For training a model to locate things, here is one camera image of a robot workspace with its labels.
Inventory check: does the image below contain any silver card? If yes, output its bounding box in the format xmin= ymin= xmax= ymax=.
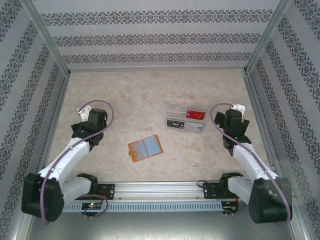
xmin=184 ymin=121 xmax=206 ymax=133

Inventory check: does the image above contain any clear acrylic card organizer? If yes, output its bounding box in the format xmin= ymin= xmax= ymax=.
xmin=165 ymin=102 xmax=209 ymax=135

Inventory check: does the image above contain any orange leather card holder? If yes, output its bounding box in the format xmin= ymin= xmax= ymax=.
xmin=127 ymin=134 xmax=165 ymax=163

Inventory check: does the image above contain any black vip card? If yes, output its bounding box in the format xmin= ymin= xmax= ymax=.
xmin=166 ymin=119 xmax=186 ymax=130

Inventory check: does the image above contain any grey metal sheet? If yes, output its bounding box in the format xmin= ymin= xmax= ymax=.
xmin=29 ymin=211 xmax=301 ymax=240

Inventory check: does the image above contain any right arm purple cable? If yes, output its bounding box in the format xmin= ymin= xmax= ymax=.
xmin=211 ymin=102 xmax=293 ymax=223

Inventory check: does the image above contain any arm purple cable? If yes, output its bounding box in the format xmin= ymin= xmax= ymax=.
xmin=40 ymin=99 xmax=115 ymax=223
xmin=211 ymin=102 xmax=293 ymax=223

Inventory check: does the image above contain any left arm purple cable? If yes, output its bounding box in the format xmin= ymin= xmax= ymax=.
xmin=40 ymin=99 xmax=115 ymax=223

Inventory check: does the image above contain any right aluminium side rail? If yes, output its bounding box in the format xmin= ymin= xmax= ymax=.
xmin=242 ymin=72 xmax=285 ymax=181

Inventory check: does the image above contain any aluminium side rail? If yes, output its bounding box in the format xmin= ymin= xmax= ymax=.
xmin=34 ymin=73 xmax=71 ymax=183
xmin=242 ymin=72 xmax=285 ymax=181

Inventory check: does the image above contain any left aluminium side rail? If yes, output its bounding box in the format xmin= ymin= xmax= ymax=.
xmin=34 ymin=73 xmax=71 ymax=183

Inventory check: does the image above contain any aluminium back rail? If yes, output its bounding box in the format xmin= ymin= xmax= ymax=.
xmin=67 ymin=66 xmax=248 ymax=74

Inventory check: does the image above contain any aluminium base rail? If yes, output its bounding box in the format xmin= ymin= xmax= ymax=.
xmin=62 ymin=181 xmax=294 ymax=201

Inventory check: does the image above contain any right aluminium frame post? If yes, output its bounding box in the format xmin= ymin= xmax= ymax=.
xmin=243 ymin=0 xmax=293 ymax=75

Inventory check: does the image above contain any aluminium frame post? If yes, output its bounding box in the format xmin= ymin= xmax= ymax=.
xmin=243 ymin=0 xmax=293 ymax=75
xmin=23 ymin=0 xmax=71 ymax=76

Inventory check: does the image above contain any perforated grey cable duct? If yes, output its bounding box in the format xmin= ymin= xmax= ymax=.
xmin=62 ymin=201 xmax=223 ymax=213

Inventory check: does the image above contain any left aluminium frame post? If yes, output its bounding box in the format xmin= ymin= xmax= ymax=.
xmin=23 ymin=0 xmax=71 ymax=76

